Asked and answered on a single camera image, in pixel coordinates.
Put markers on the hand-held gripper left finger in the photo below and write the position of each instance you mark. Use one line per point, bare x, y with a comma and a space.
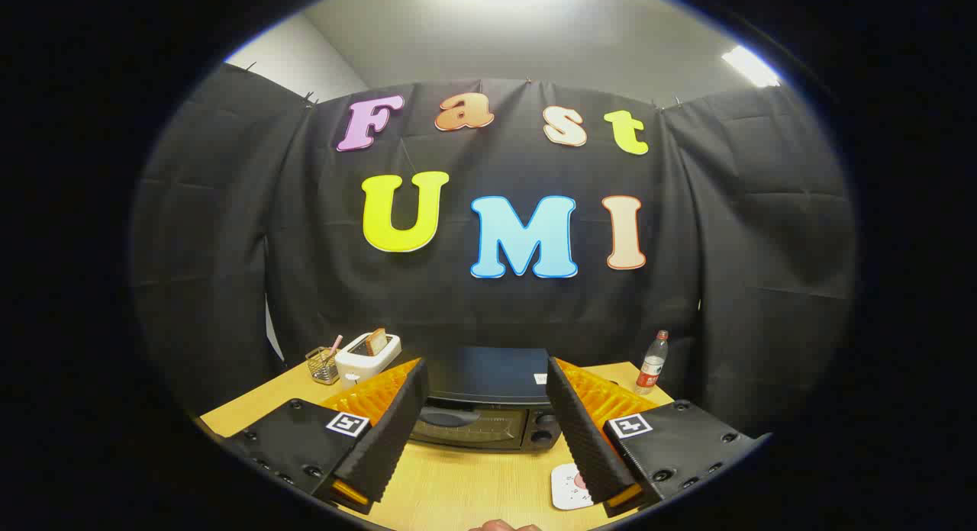
389, 439

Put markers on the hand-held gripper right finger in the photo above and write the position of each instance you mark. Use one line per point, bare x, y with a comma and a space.
584, 439

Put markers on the white square plate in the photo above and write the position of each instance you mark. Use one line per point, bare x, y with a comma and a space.
563, 491

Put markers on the black toaster oven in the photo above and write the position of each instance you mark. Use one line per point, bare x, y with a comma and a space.
488, 374

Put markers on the white pop-up toaster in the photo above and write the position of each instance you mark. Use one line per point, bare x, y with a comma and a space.
359, 365

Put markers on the toasted bread slice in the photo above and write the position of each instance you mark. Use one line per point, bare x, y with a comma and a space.
376, 342

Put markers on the clear bottle with red label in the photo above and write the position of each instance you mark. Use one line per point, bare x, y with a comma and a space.
652, 367

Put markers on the pink straw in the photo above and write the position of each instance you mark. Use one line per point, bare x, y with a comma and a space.
336, 344

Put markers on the small ceiling light panel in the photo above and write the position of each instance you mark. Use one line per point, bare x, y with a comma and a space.
752, 65

